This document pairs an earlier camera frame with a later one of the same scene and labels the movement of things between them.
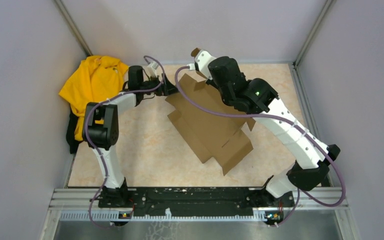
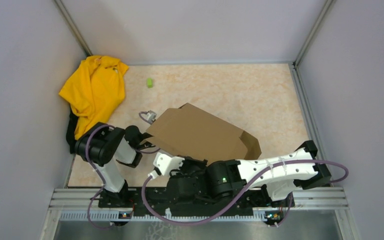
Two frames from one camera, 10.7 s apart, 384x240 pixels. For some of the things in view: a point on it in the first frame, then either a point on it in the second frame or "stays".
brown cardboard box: x=210 y=134 -> x=189 y=131
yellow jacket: x=99 y=78 stays
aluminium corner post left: x=66 y=17 stays
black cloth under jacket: x=70 y=136 stays
